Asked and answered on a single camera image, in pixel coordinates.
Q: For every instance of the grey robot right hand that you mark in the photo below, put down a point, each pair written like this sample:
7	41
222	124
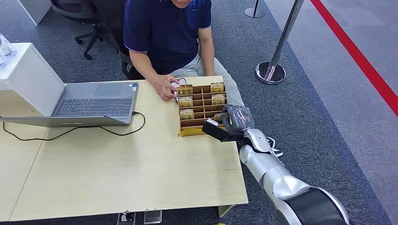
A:
238	118

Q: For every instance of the person's right hand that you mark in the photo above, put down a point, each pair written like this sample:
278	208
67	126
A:
163	85

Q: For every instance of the person's left forearm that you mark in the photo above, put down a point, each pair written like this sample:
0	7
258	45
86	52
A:
206	52

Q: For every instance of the person's right forearm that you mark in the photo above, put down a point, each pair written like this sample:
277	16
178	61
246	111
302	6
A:
142	63

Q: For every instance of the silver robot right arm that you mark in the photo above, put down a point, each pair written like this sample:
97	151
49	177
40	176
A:
273	174

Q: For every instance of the wooden card holder box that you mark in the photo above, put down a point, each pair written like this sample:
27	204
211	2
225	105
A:
202	107

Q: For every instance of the person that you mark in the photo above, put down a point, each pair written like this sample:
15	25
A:
168	34

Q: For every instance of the black chair with armrest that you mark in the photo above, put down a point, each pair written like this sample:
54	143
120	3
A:
127	63

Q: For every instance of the grey open laptop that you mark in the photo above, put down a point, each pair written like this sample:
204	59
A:
93	104

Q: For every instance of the wooden desk leg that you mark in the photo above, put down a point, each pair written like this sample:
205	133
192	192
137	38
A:
225	210

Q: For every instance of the black rolling office chair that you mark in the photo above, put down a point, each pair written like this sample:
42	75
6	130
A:
88	21

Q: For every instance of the chrome stanchion base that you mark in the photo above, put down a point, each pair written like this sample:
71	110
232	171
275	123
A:
254	12

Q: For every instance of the grey floor socket box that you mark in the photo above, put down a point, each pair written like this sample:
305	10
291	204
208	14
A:
153	216

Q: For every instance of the white box cabinet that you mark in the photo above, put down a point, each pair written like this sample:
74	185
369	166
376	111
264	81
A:
31	77

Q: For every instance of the white cabinet corner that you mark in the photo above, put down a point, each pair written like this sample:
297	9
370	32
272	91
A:
35	9

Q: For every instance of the clear plastic water bottle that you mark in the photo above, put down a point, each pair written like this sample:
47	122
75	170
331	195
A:
6	46

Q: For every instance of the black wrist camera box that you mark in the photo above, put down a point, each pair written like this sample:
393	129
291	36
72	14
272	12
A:
219	132

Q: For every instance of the chrome stanchion post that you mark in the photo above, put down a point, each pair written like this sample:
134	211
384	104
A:
280	40

